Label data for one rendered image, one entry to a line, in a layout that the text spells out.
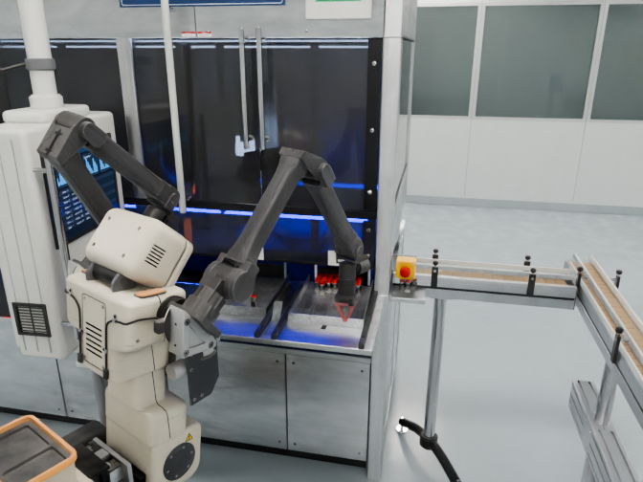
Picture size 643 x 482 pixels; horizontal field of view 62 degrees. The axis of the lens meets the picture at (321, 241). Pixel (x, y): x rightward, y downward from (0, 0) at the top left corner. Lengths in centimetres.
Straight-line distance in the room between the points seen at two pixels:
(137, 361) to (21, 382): 167
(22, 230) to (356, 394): 137
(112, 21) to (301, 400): 164
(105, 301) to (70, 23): 124
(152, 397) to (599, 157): 596
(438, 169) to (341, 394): 461
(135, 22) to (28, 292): 99
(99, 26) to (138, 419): 138
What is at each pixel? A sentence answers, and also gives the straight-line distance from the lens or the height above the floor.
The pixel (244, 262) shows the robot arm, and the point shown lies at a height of 129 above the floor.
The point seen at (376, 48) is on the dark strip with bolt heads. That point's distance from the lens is 187.
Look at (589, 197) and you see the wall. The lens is 689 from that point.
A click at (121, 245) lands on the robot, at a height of 133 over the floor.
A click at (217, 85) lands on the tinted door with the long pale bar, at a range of 202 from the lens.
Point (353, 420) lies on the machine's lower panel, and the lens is 238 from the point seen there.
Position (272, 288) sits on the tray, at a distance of 211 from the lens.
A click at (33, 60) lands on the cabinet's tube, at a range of 195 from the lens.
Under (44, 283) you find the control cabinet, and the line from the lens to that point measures 187.
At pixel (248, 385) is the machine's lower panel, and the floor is 40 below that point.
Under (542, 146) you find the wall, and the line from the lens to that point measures 665.
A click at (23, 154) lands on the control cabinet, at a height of 148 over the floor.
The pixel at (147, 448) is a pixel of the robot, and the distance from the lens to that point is 153.
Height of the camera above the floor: 176
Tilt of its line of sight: 20 degrees down
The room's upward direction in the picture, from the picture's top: straight up
